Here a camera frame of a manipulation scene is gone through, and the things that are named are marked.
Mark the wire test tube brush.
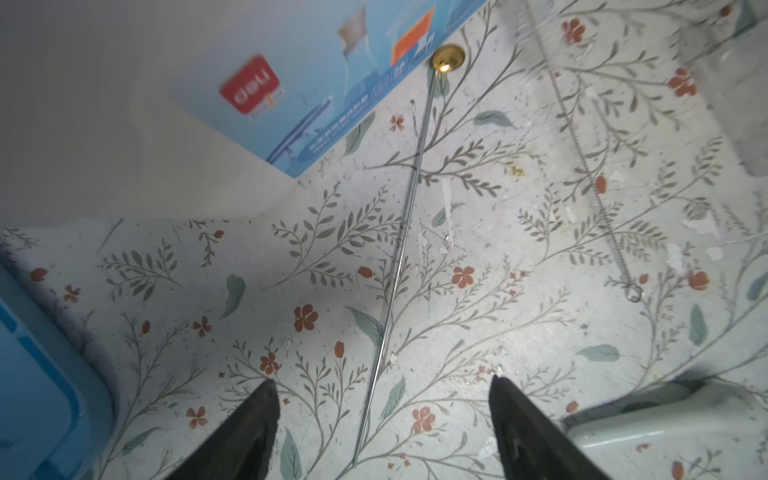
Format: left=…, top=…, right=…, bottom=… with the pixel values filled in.
left=522, top=0, right=644, bottom=304

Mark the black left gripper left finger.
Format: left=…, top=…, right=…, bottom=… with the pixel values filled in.
left=169, top=380, right=280, bottom=480

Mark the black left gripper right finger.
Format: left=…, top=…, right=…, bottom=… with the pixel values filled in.
left=489, top=376, right=608, bottom=480

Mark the white plastic storage bin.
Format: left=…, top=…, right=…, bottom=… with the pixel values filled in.
left=1, top=1, right=480, bottom=226

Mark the blue plastic bin lid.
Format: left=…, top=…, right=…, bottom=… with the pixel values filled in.
left=1, top=270, right=114, bottom=479

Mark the clear plastic test tube rack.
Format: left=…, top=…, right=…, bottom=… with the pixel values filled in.
left=678, top=1, right=767, bottom=177

